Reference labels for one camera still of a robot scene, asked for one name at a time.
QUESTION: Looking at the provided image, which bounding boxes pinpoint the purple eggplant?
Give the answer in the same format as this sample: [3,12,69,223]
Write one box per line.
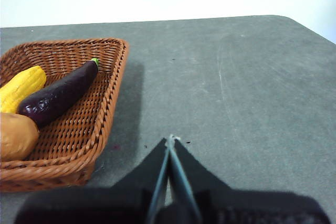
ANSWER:
[17,58,100,130]

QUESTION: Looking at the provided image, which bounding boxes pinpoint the yellow corn cob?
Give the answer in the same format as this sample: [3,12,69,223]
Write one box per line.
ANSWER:
[0,66,47,114]

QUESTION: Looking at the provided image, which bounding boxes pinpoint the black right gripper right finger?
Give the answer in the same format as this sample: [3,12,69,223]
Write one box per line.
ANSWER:
[170,138,331,224]

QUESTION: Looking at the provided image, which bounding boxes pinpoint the brown potato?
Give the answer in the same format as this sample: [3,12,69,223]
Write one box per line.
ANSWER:
[0,113,40,162]

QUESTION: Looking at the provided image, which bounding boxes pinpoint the brown wicker basket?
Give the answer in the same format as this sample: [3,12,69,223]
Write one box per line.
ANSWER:
[0,37,130,193]

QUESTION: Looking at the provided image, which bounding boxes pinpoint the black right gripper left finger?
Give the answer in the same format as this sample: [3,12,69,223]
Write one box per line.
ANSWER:
[14,137,171,224]

